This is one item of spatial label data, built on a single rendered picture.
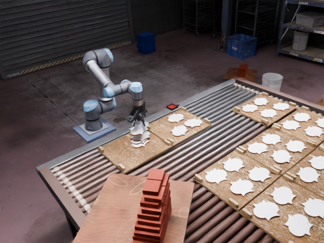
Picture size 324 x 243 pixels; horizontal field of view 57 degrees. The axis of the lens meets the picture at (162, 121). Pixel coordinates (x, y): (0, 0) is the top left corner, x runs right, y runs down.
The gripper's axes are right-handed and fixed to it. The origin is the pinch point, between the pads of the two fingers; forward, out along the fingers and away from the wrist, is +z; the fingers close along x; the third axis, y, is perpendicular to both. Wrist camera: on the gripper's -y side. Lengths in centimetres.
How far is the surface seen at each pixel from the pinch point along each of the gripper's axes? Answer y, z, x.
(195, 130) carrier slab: 34.0, 10.2, -27.2
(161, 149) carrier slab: 0.9, 10.2, -19.4
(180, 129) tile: 26.8, 9.0, -17.8
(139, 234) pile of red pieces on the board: -72, -10, -63
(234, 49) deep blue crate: 432, 89, 120
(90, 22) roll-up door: 306, 37, 404
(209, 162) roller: 9, 12, -54
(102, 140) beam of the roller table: -12.7, 12.6, 27.1
